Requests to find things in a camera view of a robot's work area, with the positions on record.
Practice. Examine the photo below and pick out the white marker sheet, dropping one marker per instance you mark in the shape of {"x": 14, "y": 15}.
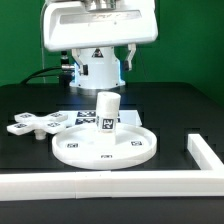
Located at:
{"x": 89, "y": 116}

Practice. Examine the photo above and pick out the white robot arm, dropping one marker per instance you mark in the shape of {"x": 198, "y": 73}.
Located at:
{"x": 104, "y": 63}

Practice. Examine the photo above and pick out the white round table top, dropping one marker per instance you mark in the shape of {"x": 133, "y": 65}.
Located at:
{"x": 84, "y": 147}

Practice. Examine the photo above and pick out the white cross-shaped table base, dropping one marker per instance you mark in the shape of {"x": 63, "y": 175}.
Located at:
{"x": 27, "y": 122}

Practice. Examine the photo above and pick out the black camera stand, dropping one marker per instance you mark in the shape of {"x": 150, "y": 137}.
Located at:
{"x": 67, "y": 70}

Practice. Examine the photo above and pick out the white L-shaped fence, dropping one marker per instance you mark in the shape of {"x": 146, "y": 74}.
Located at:
{"x": 207, "y": 180}

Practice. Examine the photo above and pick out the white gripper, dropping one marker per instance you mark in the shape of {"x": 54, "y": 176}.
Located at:
{"x": 69, "y": 25}

